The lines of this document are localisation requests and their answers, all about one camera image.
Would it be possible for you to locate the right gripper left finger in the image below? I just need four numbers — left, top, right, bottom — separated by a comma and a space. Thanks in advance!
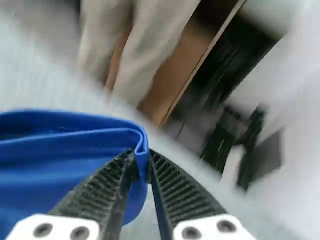
6, 147, 137, 240

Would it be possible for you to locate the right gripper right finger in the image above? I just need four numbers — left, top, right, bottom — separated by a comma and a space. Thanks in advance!
147, 149, 256, 240

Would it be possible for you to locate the blue shirt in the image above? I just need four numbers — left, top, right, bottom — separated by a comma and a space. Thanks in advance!
0, 107, 150, 231

